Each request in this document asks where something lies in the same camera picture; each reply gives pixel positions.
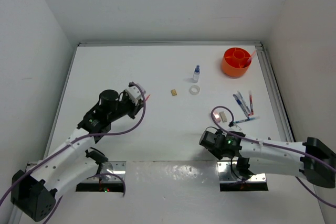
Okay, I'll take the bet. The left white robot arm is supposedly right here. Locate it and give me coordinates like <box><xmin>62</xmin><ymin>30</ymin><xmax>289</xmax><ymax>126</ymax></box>
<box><xmin>9</xmin><ymin>82</ymin><xmax>146</xmax><ymax>222</ymax></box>

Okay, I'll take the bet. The red pink barrel pen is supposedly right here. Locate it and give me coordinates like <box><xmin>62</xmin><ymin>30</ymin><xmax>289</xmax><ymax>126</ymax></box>
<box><xmin>243</xmin><ymin>50</ymin><xmax>257</xmax><ymax>68</ymax></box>

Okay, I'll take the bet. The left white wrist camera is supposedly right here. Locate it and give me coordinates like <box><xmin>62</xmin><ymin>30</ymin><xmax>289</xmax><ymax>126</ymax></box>
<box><xmin>125</xmin><ymin>82</ymin><xmax>146</xmax><ymax>105</ymax></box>

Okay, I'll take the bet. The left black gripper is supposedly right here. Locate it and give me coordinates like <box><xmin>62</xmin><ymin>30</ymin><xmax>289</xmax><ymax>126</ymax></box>
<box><xmin>108</xmin><ymin>89</ymin><xmax>145</xmax><ymax>122</ymax></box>

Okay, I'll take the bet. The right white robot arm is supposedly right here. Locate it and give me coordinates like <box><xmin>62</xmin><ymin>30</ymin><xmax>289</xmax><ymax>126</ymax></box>
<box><xmin>199</xmin><ymin>129</ymin><xmax>335</xmax><ymax>188</ymax></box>

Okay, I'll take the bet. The light blue pen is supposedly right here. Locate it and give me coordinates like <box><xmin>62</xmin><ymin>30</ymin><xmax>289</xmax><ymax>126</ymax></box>
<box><xmin>233</xmin><ymin>116</ymin><xmax>260</xmax><ymax>124</ymax></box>

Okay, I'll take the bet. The orange round pen holder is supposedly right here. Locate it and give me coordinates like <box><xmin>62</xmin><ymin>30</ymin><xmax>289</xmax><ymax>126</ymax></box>
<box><xmin>221</xmin><ymin>47</ymin><xmax>250</xmax><ymax>78</ymax></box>

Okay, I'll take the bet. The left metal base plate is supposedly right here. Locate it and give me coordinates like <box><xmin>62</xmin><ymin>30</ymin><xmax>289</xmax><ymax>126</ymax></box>
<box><xmin>82</xmin><ymin>162</ymin><xmax>126</xmax><ymax>184</ymax></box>

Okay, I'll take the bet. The beige staple box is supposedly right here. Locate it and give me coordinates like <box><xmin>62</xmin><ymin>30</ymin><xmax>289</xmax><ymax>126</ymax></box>
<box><xmin>219</xmin><ymin>111</ymin><xmax>227</xmax><ymax>122</ymax></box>

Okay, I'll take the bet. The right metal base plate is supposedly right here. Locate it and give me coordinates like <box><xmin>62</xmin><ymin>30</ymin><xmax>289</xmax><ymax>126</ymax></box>
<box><xmin>217</xmin><ymin>160</ymin><xmax>267</xmax><ymax>184</ymax></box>

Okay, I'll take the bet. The metal base plate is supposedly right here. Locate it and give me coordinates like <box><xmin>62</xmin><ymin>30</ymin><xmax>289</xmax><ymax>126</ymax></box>
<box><xmin>82</xmin><ymin>162</ymin><xmax>126</xmax><ymax>184</ymax></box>
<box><xmin>217</xmin><ymin>160</ymin><xmax>267</xmax><ymax>184</ymax></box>

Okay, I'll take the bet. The red clear cap pen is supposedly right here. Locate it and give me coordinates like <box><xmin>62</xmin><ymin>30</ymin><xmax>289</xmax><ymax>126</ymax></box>
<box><xmin>248</xmin><ymin>91</ymin><xmax>254</xmax><ymax>115</ymax></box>

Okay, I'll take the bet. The pink white stapler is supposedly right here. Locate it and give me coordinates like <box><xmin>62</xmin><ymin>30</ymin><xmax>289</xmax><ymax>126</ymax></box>
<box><xmin>211</xmin><ymin>112</ymin><xmax>222</xmax><ymax>123</ymax></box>

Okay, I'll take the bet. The clear tape roll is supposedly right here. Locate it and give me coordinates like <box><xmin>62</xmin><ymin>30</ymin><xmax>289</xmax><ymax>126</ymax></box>
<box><xmin>189</xmin><ymin>85</ymin><xmax>201</xmax><ymax>95</ymax></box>

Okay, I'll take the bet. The blue clear pen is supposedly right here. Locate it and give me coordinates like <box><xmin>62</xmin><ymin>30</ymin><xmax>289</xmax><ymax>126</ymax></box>
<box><xmin>233</xmin><ymin>94</ymin><xmax>249</xmax><ymax>118</ymax></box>

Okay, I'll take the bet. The tan eraser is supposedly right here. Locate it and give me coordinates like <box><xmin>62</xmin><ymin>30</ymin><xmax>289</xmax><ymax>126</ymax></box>
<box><xmin>171</xmin><ymin>89</ymin><xmax>177</xmax><ymax>96</ymax></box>

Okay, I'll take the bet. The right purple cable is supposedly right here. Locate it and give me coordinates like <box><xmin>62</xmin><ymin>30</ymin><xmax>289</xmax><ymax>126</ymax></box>
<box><xmin>211</xmin><ymin>105</ymin><xmax>336</xmax><ymax>209</ymax></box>

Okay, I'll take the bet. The blue cap spray bottle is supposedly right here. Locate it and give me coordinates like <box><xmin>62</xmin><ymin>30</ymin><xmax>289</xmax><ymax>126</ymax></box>
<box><xmin>193</xmin><ymin>65</ymin><xmax>200</xmax><ymax>83</ymax></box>

